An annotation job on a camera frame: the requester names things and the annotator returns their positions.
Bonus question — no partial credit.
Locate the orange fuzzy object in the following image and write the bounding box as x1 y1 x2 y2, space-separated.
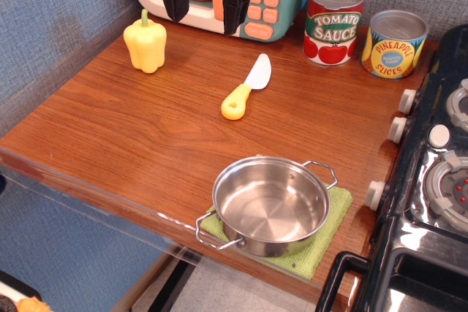
17 297 52 312

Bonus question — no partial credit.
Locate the pineapple slices can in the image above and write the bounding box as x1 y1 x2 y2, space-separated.
361 9 429 80

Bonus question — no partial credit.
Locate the green folded cloth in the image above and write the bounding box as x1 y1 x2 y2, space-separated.
200 153 354 281

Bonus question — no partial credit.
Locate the yellow handled toy knife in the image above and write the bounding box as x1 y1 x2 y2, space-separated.
221 53 272 121

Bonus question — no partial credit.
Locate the tomato sauce can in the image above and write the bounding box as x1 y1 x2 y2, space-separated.
303 0 365 66

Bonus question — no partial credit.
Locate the yellow toy bell pepper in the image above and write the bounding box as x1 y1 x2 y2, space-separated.
123 9 167 74

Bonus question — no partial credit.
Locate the black toy stove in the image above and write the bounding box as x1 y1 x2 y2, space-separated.
317 25 467 311

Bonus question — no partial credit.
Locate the white stove knob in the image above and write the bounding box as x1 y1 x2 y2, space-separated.
398 89 418 115
387 117 407 144
365 180 385 211

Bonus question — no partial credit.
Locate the stainless steel pan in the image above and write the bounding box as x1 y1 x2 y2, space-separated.
195 156 338 258

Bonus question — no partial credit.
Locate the white round stove button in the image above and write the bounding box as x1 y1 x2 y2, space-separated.
428 124 450 148

